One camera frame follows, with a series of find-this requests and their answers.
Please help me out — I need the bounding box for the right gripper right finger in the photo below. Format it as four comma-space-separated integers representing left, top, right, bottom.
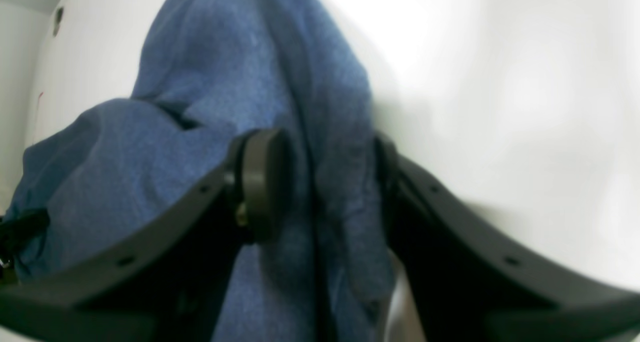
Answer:
375, 135, 640, 342

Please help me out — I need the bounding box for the dark blue T-shirt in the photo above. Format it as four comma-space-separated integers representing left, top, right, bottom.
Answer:
6, 0, 394, 342

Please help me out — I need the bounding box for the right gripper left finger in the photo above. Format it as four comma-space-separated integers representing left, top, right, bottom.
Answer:
1, 129, 292, 342

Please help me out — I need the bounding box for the right table cable grommet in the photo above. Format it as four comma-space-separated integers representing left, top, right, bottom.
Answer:
52, 6, 65, 37

